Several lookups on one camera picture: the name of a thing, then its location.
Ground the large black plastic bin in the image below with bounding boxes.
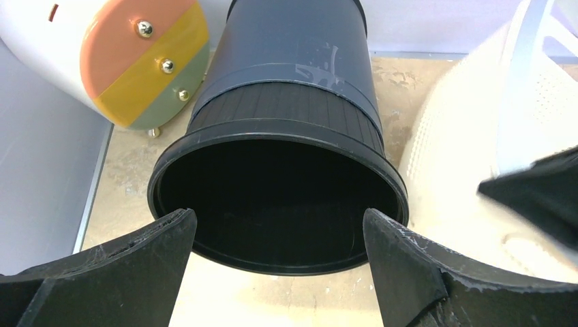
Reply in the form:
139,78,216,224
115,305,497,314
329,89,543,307
147,0,409,276

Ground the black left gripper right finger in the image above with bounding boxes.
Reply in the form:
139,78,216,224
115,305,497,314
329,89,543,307
363,208,577,326

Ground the white drum with coloured drawers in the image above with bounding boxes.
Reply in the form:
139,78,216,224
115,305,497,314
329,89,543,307
1,0,210,136

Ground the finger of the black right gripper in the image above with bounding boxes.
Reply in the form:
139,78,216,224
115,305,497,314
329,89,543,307
478,147,577,251

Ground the cream perforated plastic basket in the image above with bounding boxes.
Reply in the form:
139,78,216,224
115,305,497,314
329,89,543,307
399,1,577,283

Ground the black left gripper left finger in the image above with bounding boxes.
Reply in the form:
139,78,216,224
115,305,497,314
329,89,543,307
1,209,197,326

